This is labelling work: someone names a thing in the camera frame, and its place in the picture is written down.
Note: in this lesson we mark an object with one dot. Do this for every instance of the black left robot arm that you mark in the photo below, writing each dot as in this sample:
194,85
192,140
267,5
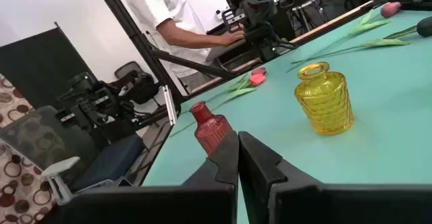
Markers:
266,45

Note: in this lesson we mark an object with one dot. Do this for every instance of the silver frame bracket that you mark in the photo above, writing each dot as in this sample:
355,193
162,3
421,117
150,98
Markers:
169,104

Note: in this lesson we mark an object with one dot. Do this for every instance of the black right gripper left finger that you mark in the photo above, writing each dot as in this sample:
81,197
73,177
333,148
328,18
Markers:
202,203

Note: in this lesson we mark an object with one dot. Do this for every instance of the black bag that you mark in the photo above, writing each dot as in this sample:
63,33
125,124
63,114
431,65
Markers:
141,87

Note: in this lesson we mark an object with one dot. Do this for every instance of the red ribbed glass vase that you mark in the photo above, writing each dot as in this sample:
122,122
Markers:
209,129

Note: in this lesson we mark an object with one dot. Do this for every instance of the teal table mat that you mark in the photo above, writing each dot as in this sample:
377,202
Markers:
371,122

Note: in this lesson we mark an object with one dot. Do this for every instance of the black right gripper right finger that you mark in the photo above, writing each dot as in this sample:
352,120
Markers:
303,203

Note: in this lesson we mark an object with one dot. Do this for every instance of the black partition panel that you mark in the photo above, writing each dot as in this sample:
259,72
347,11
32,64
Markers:
37,69

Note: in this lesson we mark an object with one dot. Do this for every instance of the person's hand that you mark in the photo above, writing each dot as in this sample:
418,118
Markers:
233,37

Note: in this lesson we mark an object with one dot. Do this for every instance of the mesh office chair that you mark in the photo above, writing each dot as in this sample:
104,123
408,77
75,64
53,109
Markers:
50,139

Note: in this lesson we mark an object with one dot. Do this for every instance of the yellow glass vase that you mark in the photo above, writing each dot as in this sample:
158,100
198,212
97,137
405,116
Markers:
324,102

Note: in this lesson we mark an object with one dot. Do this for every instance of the brown circle patterned cloth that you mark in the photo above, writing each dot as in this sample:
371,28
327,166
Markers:
17,190

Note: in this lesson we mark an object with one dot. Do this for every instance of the black metal table frame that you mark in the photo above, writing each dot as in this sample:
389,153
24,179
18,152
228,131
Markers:
133,31

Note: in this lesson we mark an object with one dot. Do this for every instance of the person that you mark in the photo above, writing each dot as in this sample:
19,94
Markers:
162,8

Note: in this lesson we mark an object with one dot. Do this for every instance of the gray desk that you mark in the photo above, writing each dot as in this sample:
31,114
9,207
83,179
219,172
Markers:
222,52

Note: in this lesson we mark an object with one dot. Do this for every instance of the gray office chair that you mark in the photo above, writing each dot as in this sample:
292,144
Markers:
128,69

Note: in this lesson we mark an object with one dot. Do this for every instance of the pink artificial tulip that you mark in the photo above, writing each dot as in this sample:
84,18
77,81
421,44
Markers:
259,71
389,9

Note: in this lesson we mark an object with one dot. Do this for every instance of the red artificial tulip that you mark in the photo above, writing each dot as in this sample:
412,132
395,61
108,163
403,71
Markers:
257,79

